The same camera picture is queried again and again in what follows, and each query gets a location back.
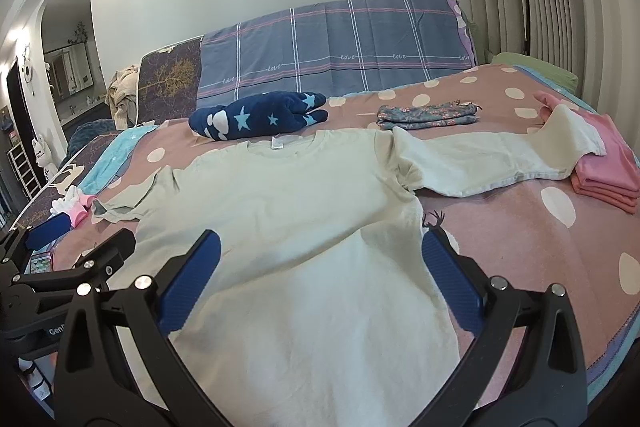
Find blue plaid pillow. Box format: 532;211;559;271
196;0;477;107

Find wall mirror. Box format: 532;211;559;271
41;0;105;124

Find pink polka dot blanket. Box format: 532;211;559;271
54;67;639;374

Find turquoise towel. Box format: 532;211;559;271
78;124;157;195

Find white shelf rack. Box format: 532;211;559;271
6;142;41;200

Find navy star fleece garment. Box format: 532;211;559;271
188;91;328;141

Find red case smartphone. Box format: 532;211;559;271
28;251;53;274

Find pink white socks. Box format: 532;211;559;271
50;185;96;228

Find floral folded garment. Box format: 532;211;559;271
376;101;482;131

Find pink folded clothes stack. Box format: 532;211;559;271
534;91;639;215

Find beige clothes pile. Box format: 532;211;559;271
105;65;139;131

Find dark tree print pillow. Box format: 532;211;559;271
137;37;202;124

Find dark patterned bedspread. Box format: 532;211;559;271
12;119;119;229

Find green sheet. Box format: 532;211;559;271
491;52;578;94

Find white t-shirt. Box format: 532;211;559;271
94;107;604;426

